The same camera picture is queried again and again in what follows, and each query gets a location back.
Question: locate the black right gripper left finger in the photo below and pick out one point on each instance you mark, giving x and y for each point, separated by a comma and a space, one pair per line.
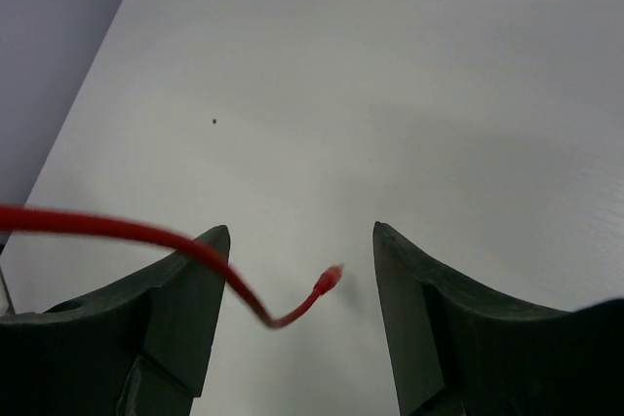
138, 346

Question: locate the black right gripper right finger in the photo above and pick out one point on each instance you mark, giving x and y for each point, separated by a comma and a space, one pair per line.
459, 347

